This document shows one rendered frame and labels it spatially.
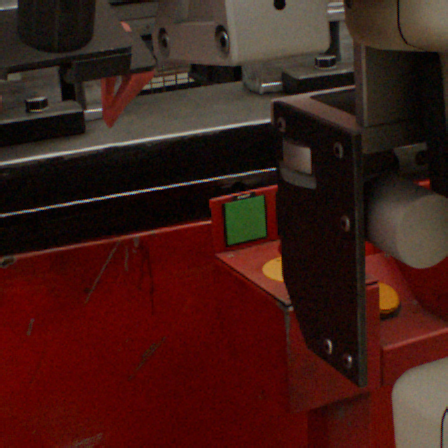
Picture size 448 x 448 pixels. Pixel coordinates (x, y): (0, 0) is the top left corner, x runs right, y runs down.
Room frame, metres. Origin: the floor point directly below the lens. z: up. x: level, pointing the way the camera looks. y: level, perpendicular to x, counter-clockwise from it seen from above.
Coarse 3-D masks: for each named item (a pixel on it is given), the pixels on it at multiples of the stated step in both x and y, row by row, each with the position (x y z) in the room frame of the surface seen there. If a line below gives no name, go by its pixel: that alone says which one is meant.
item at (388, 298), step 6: (384, 288) 1.15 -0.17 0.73; (390, 288) 1.16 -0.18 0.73; (384, 294) 1.15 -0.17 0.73; (390, 294) 1.15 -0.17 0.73; (396, 294) 1.15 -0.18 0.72; (384, 300) 1.14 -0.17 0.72; (390, 300) 1.14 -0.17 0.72; (396, 300) 1.14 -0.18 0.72; (384, 306) 1.13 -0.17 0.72; (390, 306) 1.14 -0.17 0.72; (396, 306) 1.14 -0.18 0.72; (384, 312) 1.13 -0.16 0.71; (390, 312) 1.13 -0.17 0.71
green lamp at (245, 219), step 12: (228, 204) 1.17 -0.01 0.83; (240, 204) 1.17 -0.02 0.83; (252, 204) 1.18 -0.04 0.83; (228, 216) 1.17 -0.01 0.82; (240, 216) 1.17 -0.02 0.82; (252, 216) 1.18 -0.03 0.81; (264, 216) 1.18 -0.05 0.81; (228, 228) 1.17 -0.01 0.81; (240, 228) 1.17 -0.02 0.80; (252, 228) 1.18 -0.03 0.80; (264, 228) 1.18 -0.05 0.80; (228, 240) 1.17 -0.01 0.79; (240, 240) 1.17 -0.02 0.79
